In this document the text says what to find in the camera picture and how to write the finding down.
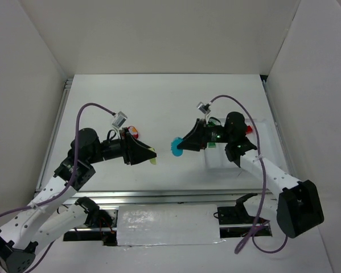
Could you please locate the aluminium frame rail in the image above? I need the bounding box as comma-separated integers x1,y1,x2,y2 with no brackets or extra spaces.
63,189,261,205

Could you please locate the red lego brick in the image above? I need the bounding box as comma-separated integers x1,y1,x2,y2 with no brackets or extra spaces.
246,126,253,134

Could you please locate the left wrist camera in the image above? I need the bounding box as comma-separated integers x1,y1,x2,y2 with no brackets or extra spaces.
111,111,128,131

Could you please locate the red flower lego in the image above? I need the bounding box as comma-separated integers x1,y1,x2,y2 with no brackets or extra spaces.
128,126,139,139

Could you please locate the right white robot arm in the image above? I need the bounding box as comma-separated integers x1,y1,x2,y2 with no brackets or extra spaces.
172,111,324,238

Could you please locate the white compartment tray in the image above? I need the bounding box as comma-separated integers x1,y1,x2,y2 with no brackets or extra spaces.
204,118,282,173

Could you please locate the pale yellow rounded lego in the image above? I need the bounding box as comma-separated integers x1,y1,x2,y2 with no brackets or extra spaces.
149,147,157,165

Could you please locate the silver foil cover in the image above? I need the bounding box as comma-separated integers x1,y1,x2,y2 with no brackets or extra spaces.
117,204,222,246

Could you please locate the dark green sloped lego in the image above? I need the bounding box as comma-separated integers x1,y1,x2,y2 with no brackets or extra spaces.
208,117,221,127

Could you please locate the blue rounded lego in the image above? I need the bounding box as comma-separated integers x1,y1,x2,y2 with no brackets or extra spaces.
171,137,183,157

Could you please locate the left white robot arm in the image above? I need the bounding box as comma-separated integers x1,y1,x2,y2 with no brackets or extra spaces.
0,128,157,272

